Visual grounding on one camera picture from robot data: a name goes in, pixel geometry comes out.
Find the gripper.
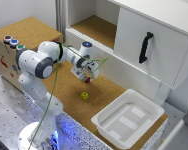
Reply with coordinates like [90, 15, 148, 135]
[70, 64, 100, 84]

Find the yellow block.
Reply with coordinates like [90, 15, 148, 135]
[80, 91, 89, 100]

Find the white cabinet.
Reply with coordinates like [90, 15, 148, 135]
[59, 0, 188, 107]

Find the green button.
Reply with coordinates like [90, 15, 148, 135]
[15, 43, 27, 52]

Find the white plastic box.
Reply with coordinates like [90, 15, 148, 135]
[90, 88, 166, 149]

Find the blue button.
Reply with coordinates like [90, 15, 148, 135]
[9, 38, 20, 49]

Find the white sliding door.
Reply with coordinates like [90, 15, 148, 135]
[113, 6, 188, 88]

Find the red button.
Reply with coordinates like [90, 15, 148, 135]
[3, 34, 13, 45]

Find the green cable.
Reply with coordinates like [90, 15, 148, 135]
[27, 43, 112, 150]

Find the black door handle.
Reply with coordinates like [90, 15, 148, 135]
[138, 31, 154, 65]

